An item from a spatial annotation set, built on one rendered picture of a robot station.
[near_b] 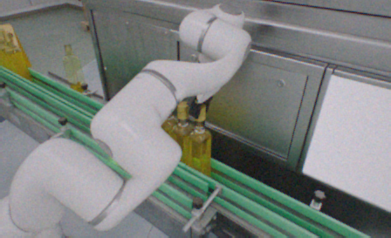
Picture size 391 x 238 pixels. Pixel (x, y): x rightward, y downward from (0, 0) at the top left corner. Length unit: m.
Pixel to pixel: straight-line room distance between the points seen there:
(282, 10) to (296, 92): 0.20
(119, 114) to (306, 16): 0.49
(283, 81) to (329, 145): 0.20
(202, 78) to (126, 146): 0.17
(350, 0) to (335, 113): 0.25
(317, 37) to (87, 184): 0.55
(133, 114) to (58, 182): 0.15
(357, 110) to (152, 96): 0.49
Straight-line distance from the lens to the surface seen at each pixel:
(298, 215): 0.88
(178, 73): 0.46
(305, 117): 0.78
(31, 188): 0.48
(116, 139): 0.41
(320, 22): 0.72
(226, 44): 0.53
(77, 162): 0.46
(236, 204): 0.86
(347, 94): 0.73
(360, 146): 0.79
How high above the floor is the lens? 1.60
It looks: 34 degrees down
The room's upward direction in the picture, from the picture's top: straight up
